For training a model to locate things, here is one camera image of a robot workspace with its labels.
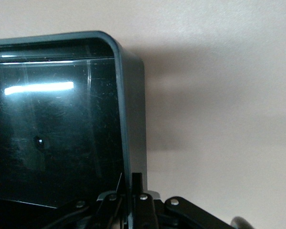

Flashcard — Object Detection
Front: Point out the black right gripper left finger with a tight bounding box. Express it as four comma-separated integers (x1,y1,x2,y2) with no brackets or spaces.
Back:
41,191,130,229

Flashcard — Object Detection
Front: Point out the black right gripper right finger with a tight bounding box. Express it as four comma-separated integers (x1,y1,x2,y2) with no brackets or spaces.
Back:
132,172,232,229

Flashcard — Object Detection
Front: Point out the black plastic box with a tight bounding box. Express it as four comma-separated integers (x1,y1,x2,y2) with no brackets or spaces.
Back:
0,30,149,229

